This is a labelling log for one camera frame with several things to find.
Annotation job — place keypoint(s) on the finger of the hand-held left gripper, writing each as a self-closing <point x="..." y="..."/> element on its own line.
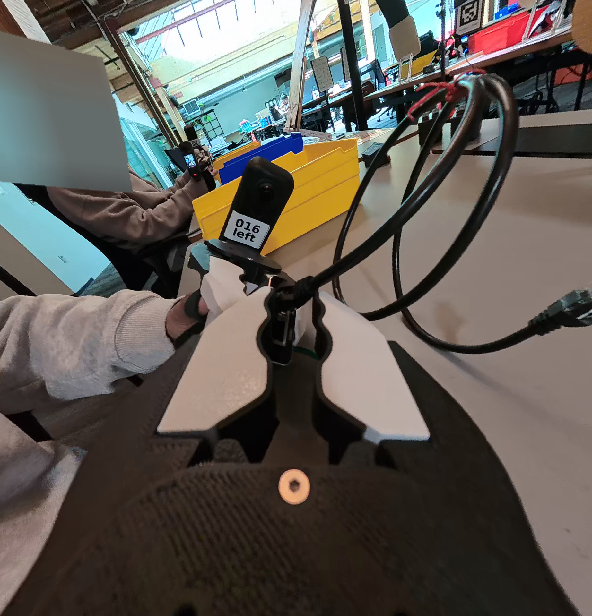
<point x="305" y="327"/>
<point x="221" y="293"/>

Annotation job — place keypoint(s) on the person's left hand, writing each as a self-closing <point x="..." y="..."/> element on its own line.
<point x="178" y="320"/>

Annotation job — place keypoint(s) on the person's left forearm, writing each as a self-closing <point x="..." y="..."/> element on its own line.
<point x="84" y="337"/>

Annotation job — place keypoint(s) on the yellow plastic bin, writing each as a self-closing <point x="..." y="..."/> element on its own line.
<point x="315" y="187"/>

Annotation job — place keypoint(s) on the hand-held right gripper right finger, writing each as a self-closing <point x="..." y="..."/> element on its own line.
<point x="368" y="380"/>

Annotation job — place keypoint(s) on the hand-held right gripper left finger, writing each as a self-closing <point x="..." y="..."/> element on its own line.
<point x="219" y="375"/>

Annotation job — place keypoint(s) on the black white marker tag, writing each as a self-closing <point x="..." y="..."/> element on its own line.
<point x="471" y="14"/>

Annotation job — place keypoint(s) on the blue plastic bin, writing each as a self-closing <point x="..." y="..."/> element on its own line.
<point x="272" y="154"/>

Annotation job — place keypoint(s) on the red plastic bin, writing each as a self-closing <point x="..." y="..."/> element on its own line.
<point x="503" y="31"/>

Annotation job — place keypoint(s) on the red twist tie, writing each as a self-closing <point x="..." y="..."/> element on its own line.
<point x="440" y="91"/>

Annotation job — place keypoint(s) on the black metal pole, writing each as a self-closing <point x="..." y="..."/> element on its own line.
<point x="351" y="72"/>

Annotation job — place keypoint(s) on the white wall sign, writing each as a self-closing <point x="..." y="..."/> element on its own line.
<point x="28" y="19"/>

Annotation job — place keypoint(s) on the small black box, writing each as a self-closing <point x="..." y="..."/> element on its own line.
<point x="375" y="153"/>

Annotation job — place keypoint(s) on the clear acrylic stand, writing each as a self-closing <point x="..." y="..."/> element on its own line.
<point x="298" y="72"/>

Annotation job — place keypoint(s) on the black desk socket box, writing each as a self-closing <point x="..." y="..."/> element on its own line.
<point x="430" y="131"/>
<point x="465" y="126"/>

